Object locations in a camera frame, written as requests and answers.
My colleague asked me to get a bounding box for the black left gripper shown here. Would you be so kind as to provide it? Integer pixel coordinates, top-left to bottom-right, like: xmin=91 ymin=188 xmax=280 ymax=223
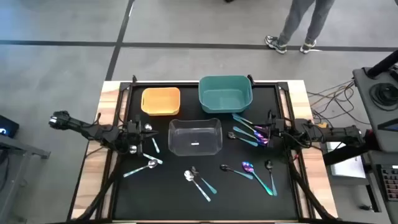
xmin=124 ymin=119 xmax=159 ymax=156

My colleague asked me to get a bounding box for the black frame strut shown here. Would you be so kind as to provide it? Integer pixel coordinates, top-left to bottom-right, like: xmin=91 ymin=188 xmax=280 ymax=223
xmin=76 ymin=152 xmax=124 ymax=221
xmin=287 ymin=152 xmax=335 ymax=221

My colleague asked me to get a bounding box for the silver spoon checkered handle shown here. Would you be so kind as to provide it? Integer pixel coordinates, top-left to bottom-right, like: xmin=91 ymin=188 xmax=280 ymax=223
xmin=144 ymin=123 xmax=160 ymax=154
xmin=123 ymin=159 xmax=159 ymax=179
xmin=129 ymin=145 xmax=164 ymax=165
xmin=183 ymin=170 xmax=212 ymax=203

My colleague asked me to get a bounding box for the grey side table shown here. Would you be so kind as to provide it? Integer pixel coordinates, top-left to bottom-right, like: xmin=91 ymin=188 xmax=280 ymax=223
xmin=0 ymin=133 xmax=51 ymax=224

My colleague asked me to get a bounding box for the clear plastic bin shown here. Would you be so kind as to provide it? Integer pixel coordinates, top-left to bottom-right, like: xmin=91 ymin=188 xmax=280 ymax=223
xmin=167 ymin=118 xmax=223 ymax=157

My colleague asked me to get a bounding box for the black device blue light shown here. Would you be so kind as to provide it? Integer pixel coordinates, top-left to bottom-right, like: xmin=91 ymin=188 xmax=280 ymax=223
xmin=0 ymin=114 xmax=20 ymax=139

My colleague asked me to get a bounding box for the grey keyboard desk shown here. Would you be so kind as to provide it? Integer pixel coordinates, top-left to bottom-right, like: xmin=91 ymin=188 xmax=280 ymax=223
xmin=362 ymin=151 xmax=398 ymax=224

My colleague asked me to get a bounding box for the white box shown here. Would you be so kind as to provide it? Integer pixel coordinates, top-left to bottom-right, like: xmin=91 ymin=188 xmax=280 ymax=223
xmin=325 ymin=140 xmax=367 ymax=180

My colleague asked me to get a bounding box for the yellow plastic bin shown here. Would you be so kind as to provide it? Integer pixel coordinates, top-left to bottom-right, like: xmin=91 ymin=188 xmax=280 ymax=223
xmin=141 ymin=86 xmax=182 ymax=116

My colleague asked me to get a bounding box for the black diagonal bar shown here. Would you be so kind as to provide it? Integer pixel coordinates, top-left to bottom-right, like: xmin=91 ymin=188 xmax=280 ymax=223
xmin=322 ymin=132 xmax=379 ymax=166

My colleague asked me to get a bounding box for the floor cable bundle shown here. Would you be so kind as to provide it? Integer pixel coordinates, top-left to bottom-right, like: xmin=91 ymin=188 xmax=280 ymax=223
xmin=307 ymin=80 xmax=373 ymax=126

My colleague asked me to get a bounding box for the black keyboard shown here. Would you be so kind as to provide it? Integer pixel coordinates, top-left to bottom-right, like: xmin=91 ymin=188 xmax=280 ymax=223
xmin=381 ymin=164 xmax=398 ymax=202

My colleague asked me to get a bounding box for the teal plastic bin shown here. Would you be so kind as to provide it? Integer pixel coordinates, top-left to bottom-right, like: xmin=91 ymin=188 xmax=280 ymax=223
xmin=198 ymin=75 xmax=253 ymax=114

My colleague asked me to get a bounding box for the black pole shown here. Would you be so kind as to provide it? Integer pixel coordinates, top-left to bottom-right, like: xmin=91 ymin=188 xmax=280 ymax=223
xmin=366 ymin=49 xmax=398 ymax=78

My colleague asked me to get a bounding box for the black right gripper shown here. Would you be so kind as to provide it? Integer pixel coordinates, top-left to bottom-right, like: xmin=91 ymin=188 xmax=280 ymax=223
xmin=267 ymin=119 xmax=287 ymax=149

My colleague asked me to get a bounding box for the black cable coil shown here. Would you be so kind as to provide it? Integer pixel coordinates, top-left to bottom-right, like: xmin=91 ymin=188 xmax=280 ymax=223
xmin=369 ymin=82 xmax=398 ymax=112

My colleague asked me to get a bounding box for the person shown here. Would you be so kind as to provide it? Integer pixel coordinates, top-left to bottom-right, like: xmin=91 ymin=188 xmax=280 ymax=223
xmin=264 ymin=0 xmax=336 ymax=55

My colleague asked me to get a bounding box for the black table mat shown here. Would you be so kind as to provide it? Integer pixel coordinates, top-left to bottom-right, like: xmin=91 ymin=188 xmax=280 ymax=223
xmin=113 ymin=83 xmax=299 ymax=220

